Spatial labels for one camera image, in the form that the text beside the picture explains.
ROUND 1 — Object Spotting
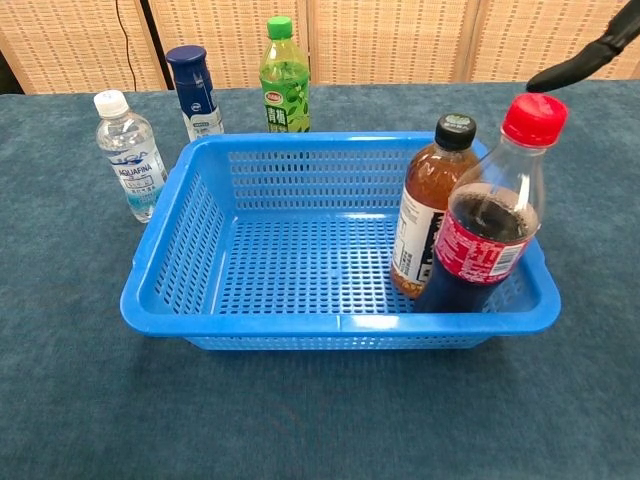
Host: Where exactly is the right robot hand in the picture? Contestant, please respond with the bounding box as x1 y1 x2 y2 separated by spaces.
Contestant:
525 0 640 94

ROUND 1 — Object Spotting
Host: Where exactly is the black tripod stand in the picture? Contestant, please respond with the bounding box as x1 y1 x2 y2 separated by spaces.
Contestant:
139 0 175 92

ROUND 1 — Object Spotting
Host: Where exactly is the thin black hanging cable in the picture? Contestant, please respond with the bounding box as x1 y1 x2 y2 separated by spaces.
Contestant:
114 0 139 93

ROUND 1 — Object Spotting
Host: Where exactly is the teal table cloth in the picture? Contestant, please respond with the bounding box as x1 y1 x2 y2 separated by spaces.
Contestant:
0 79 640 480

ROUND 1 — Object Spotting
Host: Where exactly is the blue plastic basket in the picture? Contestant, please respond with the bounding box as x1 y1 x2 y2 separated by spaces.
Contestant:
118 130 562 351

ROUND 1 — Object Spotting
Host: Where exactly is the brown tea bottle black cap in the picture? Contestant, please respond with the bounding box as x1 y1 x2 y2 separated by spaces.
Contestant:
389 113 481 300

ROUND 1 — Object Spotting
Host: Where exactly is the green tea bottle green cap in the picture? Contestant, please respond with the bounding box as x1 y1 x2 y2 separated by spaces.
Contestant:
258 15 312 134

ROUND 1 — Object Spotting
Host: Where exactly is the clear Aquafina water bottle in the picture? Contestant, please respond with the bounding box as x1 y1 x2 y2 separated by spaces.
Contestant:
93 89 168 224

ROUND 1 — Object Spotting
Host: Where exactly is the bamboo folding screen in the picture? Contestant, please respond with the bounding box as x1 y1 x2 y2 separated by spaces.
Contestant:
0 0 640 96

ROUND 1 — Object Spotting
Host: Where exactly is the white bottle with navy cap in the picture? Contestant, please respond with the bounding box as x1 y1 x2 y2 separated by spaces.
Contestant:
165 44 226 143

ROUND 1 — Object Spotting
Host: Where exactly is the cola bottle with red cap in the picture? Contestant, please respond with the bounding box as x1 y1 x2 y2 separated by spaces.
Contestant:
412 92 570 315

